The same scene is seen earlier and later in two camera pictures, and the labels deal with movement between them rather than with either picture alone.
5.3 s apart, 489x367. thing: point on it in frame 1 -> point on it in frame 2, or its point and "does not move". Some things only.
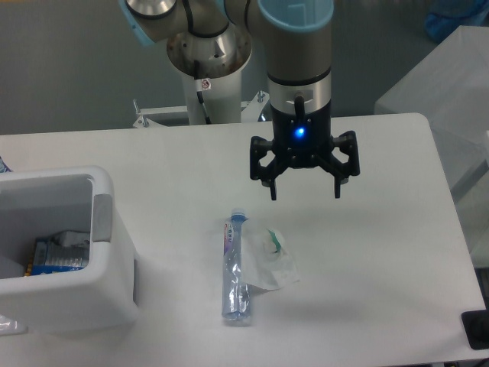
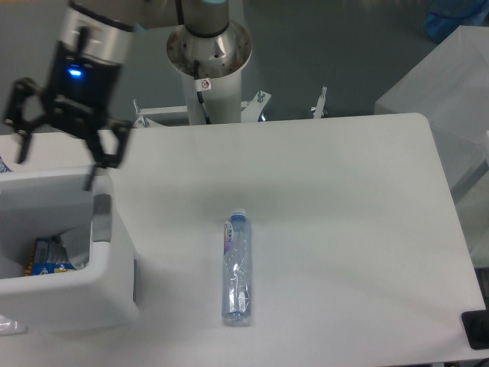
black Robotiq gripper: (302, 136) -> (79, 93)
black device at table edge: (476, 325) does not move
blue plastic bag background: (444, 17) does not move
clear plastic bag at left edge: (8, 326) does not move
